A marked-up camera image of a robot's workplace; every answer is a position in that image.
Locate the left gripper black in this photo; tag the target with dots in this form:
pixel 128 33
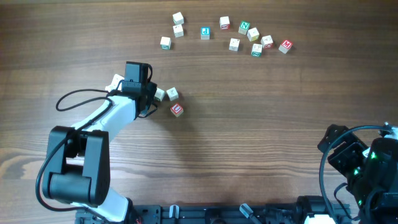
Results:
pixel 151 97

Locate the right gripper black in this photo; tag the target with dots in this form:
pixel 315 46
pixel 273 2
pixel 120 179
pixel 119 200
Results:
pixel 339 148

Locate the plain wooden block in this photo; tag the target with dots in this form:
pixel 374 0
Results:
pixel 159 95
pixel 178 18
pixel 172 94

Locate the red letter U block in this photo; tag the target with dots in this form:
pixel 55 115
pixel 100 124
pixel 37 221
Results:
pixel 177 109

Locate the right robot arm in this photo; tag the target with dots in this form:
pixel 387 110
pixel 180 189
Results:
pixel 367 157

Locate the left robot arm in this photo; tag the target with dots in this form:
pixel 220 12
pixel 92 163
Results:
pixel 75 175

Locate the wooden block with drawing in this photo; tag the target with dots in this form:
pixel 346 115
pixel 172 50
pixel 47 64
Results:
pixel 178 30

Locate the blue letter P block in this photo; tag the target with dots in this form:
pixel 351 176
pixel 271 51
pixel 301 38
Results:
pixel 205 33

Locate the wooden block picture top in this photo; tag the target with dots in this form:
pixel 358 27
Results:
pixel 234 44

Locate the wooden block green Z side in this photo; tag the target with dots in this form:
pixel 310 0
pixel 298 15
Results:
pixel 256 50

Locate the green letter N block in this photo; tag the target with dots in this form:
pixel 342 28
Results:
pixel 243 27

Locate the red letter M block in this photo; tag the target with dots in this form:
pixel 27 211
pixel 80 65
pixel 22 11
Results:
pixel 285 46

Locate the wooden block yellow side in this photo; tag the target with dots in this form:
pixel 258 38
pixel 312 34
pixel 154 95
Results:
pixel 253 34

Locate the wooden block red G side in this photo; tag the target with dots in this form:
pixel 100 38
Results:
pixel 267 42

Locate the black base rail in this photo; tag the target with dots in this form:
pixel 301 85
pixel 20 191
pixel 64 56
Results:
pixel 307 209

